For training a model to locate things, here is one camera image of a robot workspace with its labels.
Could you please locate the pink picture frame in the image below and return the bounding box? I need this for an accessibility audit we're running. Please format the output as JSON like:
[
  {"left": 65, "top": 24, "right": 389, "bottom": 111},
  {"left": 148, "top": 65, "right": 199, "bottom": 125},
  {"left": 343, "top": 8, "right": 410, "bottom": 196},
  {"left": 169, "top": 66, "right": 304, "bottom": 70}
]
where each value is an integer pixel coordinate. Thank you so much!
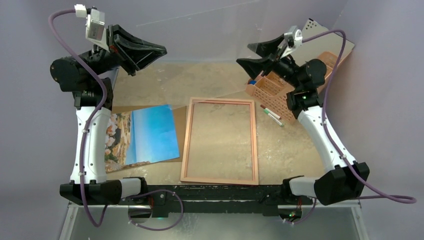
[{"left": 180, "top": 97, "right": 259, "bottom": 185}]

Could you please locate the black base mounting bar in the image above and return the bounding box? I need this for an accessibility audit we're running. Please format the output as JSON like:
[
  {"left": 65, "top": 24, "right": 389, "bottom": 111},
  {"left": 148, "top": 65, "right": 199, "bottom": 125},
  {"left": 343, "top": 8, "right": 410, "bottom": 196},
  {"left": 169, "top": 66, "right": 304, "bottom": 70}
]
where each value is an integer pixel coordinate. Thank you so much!
[{"left": 121, "top": 184, "right": 313, "bottom": 218}]

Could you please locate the brown cardboard backing board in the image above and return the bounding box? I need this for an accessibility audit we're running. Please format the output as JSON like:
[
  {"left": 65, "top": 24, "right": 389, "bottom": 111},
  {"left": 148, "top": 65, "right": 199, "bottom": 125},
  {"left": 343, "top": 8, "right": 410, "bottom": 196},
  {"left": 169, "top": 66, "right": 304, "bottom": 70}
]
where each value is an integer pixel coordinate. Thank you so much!
[{"left": 105, "top": 105, "right": 191, "bottom": 174}]

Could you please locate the clear glass sheet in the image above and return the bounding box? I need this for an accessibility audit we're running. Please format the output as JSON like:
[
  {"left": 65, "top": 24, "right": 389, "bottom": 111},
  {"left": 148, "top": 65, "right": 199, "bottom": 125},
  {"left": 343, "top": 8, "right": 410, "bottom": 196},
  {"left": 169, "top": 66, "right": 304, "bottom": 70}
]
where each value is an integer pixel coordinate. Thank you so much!
[{"left": 103, "top": 0, "right": 293, "bottom": 106}]

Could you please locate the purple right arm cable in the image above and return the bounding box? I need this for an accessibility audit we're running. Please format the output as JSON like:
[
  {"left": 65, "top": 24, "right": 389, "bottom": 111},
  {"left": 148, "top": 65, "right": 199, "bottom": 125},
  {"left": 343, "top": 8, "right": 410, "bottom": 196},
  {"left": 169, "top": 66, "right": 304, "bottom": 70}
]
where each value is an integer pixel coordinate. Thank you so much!
[{"left": 283, "top": 29, "right": 418, "bottom": 225}]

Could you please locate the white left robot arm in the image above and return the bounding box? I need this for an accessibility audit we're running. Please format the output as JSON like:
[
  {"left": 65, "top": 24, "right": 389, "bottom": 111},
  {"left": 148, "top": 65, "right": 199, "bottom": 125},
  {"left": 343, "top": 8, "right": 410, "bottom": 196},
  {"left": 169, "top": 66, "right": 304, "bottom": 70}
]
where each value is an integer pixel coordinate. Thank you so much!
[{"left": 50, "top": 24, "right": 167, "bottom": 206}]

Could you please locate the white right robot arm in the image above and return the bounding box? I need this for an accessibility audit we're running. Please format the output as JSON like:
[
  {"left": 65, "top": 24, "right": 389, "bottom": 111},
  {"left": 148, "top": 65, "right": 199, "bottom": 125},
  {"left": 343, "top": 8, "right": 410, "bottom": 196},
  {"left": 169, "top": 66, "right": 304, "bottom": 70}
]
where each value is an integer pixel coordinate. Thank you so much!
[{"left": 236, "top": 34, "right": 370, "bottom": 206}]

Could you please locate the aluminium rail frame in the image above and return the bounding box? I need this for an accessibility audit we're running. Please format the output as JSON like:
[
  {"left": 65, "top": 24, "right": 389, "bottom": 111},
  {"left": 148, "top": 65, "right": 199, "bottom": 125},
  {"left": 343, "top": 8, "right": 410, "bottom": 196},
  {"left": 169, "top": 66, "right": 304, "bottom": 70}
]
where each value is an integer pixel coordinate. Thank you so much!
[{"left": 59, "top": 200, "right": 368, "bottom": 240}]

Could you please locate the beach landscape photo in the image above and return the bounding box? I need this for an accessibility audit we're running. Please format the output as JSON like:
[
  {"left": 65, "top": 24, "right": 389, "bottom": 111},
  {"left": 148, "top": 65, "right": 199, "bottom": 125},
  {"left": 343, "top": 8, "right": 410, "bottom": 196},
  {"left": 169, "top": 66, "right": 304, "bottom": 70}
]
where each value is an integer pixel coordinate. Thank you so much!
[{"left": 104, "top": 104, "right": 181, "bottom": 173}]

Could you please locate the orange plastic desk organizer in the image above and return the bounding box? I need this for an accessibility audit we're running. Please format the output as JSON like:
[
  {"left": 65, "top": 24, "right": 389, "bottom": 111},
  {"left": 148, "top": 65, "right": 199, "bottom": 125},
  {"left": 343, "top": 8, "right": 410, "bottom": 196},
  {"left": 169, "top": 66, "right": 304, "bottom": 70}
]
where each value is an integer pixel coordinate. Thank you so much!
[{"left": 245, "top": 51, "right": 337, "bottom": 125}]

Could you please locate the green marker pen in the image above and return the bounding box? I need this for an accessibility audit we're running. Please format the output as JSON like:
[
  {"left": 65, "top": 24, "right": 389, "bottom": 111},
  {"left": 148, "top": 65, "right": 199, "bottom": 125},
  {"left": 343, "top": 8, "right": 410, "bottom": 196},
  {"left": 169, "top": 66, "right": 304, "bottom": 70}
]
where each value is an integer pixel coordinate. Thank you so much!
[{"left": 263, "top": 109, "right": 284, "bottom": 127}]

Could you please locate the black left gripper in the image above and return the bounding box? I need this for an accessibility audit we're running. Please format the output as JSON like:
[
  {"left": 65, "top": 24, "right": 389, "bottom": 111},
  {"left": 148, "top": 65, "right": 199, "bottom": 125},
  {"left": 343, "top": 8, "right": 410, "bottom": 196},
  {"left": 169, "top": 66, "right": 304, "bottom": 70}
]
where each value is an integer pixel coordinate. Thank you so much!
[{"left": 80, "top": 24, "right": 166, "bottom": 78}]

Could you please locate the grey perforated board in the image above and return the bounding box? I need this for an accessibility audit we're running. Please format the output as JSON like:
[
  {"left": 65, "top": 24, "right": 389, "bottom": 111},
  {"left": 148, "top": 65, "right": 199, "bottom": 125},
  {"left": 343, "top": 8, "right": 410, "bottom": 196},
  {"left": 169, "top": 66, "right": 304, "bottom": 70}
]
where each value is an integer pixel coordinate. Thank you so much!
[{"left": 292, "top": 19, "right": 343, "bottom": 65}]

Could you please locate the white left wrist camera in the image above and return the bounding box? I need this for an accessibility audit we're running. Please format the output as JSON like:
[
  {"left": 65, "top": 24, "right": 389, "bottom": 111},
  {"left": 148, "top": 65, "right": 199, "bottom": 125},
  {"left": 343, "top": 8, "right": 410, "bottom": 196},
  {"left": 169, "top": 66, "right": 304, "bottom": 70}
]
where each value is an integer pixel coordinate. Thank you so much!
[{"left": 74, "top": 4, "right": 109, "bottom": 51}]

